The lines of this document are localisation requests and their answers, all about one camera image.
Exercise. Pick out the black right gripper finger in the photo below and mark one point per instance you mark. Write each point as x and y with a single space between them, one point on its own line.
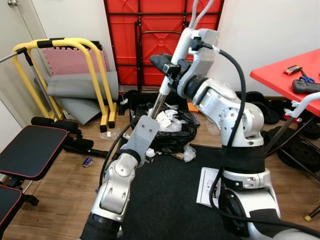
165 65
161 56

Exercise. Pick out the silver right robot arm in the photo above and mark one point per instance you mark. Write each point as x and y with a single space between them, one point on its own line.
225 110

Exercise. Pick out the black floor mat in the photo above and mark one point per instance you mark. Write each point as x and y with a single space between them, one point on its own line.
165 200

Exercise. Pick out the folded red plastic table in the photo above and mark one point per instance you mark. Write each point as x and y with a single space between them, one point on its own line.
150 20

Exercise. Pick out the small orange box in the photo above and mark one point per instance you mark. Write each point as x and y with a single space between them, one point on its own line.
193 107

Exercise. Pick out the white tissue wad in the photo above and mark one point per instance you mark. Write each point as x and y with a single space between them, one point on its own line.
170 122

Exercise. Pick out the black trash bag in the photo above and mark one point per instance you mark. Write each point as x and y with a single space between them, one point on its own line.
175 140

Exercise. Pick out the red table with black legs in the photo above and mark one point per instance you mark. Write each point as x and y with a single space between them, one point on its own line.
270 76

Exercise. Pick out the crumpled white paper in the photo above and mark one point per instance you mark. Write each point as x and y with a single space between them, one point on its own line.
189 154

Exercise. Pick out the grey folded foam mat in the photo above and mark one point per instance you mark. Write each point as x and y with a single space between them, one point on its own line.
75 85

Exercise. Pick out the pink foam mat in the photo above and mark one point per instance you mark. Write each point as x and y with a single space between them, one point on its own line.
65 62

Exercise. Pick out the small silver multitool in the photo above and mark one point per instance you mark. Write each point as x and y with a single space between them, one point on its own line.
293 70

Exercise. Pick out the black game controller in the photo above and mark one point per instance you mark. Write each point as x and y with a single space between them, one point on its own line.
305 87

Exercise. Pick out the small blue item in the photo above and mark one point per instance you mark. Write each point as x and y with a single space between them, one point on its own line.
87 162

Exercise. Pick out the black weight plate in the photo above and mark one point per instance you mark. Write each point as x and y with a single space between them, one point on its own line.
292 157

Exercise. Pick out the white door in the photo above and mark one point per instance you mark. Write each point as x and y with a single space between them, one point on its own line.
15 30

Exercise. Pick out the silver door knob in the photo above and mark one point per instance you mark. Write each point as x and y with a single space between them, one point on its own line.
12 2

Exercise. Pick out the black weight bench red trim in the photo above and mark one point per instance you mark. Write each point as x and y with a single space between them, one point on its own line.
30 152

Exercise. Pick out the yellow metal frame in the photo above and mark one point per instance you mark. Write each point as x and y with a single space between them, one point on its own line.
109 120

